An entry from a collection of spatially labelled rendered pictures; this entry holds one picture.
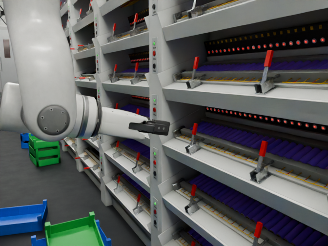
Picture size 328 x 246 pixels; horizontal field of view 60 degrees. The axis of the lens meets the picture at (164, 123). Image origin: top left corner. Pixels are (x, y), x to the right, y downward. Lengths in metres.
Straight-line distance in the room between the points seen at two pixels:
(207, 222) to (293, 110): 0.45
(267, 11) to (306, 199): 0.38
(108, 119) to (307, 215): 0.41
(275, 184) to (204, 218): 0.32
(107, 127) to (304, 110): 0.36
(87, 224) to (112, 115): 0.90
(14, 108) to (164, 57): 0.59
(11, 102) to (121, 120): 0.19
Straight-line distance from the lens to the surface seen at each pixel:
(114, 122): 0.55
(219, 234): 0.86
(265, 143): 0.67
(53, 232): 1.36
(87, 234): 1.36
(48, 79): 0.45
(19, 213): 1.85
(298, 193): 0.64
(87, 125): 0.54
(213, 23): 0.78
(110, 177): 1.74
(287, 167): 0.70
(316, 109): 0.57
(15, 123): 0.53
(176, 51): 1.01
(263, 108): 0.64
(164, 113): 0.99
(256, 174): 0.67
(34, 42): 0.48
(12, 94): 0.52
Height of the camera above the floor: 0.78
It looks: 10 degrees down
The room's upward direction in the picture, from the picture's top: straight up
